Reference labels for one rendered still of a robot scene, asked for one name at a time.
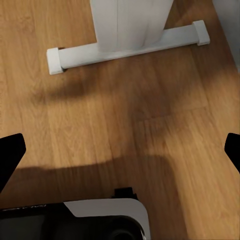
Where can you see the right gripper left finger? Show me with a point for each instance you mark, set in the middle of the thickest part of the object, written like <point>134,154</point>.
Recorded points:
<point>12,150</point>

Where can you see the desk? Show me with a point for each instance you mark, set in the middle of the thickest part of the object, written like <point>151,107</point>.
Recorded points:
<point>124,28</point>

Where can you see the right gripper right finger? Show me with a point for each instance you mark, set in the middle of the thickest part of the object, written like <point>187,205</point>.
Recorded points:
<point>232,149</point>

